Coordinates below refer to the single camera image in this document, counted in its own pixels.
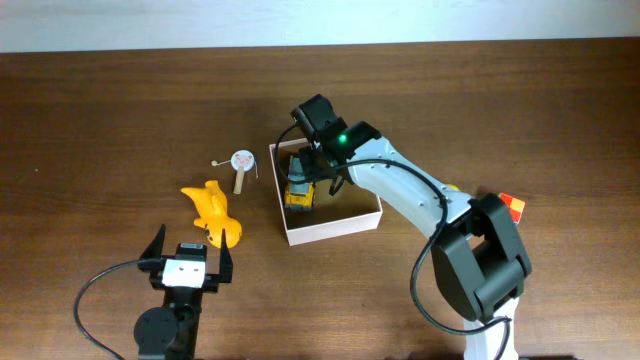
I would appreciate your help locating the orange rubber dolphin toy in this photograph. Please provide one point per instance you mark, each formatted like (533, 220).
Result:
(212, 207)

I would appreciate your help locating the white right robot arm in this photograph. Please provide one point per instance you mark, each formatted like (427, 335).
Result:
(480, 262)

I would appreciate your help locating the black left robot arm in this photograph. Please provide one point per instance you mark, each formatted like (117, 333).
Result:
(170, 330)

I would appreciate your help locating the pig face rattle drum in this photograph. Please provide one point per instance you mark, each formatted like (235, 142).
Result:
(242, 161)

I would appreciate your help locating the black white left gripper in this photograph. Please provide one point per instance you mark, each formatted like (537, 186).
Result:
(152, 258)

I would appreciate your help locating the yellow grey toy truck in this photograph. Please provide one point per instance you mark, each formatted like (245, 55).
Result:
(298, 196)

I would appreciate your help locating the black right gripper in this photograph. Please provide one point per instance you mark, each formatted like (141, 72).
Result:
(310, 169)

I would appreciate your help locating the pink cardboard box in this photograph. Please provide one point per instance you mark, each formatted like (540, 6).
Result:
(351, 210)

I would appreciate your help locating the colourful puzzle cube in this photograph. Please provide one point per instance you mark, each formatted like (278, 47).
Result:
(515, 206)

